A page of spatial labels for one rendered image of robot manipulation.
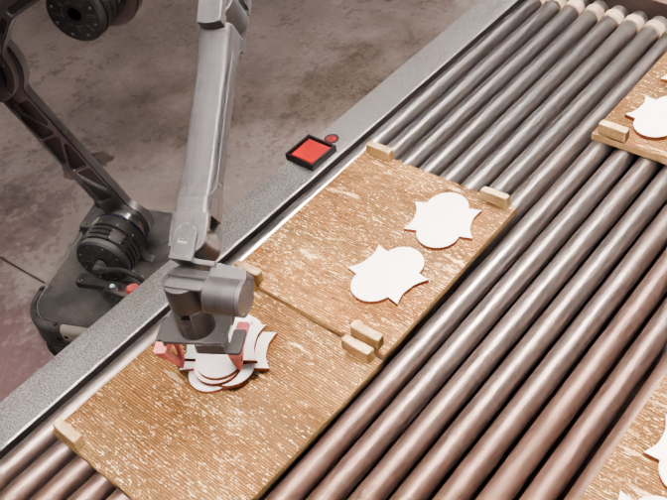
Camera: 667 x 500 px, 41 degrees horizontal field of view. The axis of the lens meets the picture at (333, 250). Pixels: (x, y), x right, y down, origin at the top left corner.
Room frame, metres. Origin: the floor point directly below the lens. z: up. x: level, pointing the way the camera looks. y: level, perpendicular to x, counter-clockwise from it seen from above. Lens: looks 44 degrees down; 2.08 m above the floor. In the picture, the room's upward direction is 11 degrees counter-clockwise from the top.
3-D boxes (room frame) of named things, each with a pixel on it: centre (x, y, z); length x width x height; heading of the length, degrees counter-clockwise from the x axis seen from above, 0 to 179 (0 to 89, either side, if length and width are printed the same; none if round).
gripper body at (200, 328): (0.93, 0.23, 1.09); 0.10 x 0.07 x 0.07; 74
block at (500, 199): (1.21, -0.31, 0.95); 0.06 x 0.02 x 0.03; 43
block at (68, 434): (0.86, 0.46, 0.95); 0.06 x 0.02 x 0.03; 42
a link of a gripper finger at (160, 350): (0.94, 0.26, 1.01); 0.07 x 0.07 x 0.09; 74
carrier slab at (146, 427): (0.89, 0.23, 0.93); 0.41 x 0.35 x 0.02; 132
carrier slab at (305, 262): (1.18, -0.08, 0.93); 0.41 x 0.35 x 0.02; 133
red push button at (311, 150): (1.48, 0.01, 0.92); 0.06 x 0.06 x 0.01; 43
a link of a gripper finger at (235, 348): (0.92, 0.19, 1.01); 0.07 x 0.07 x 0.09; 74
